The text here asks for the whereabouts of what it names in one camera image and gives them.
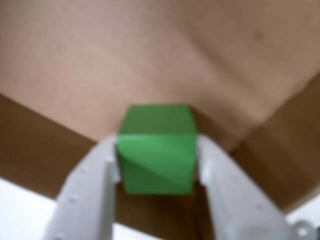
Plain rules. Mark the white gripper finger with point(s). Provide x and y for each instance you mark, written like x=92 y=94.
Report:
x=82 y=200
x=237 y=205

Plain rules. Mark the green cube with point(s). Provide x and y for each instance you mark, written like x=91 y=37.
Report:
x=155 y=155

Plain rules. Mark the brown cardboard box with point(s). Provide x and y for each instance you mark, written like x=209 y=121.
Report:
x=150 y=50

